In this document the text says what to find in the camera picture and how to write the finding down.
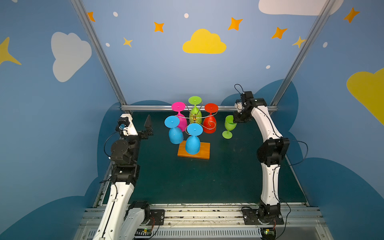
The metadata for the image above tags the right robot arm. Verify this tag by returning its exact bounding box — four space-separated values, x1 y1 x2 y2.
233 90 290 225

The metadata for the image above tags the aluminium frame post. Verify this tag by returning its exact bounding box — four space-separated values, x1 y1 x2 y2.
71 0 132 114
269 0 336 113

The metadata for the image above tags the left small circuit board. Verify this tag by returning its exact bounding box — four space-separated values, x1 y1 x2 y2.
134 228 154 239

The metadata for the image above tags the right small circuit board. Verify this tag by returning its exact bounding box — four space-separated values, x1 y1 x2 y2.
261 228 277 240

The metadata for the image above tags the left aluminium frame post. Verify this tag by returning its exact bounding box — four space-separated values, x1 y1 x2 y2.
71 0 132 114

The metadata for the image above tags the right aluminium frame post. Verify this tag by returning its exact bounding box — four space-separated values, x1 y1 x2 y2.
269 0 336 113

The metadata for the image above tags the pink wine glass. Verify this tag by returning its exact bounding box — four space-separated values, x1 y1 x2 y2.
172 102 188 132

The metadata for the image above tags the wooden base wire glass rack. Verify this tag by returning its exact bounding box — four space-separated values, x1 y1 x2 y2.
178 103 219 160

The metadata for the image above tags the red wine glass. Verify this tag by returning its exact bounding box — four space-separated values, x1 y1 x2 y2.
203 103 219 134

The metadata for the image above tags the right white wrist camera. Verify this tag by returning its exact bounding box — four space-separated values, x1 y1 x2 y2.
235 100 244 113

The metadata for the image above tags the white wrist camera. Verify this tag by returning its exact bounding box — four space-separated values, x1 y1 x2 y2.
235 100 244 113
116 114 138 138

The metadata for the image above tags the blue wine glass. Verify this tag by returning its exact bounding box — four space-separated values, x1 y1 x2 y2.
186 123 203 155
165 116 184 145

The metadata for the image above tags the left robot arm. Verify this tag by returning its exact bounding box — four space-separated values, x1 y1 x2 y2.
93 114 153 240

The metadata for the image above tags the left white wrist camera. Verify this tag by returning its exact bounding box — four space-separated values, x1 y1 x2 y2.
116 114 138 138

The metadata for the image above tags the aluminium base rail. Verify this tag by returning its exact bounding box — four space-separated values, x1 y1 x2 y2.
75 203 332 240

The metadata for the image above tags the green wine glass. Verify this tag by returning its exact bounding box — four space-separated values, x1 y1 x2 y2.
222 115 237 139
189 96 202 124

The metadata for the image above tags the small circuit board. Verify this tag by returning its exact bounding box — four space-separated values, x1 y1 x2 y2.
134 228 154 239
261 228 277 240

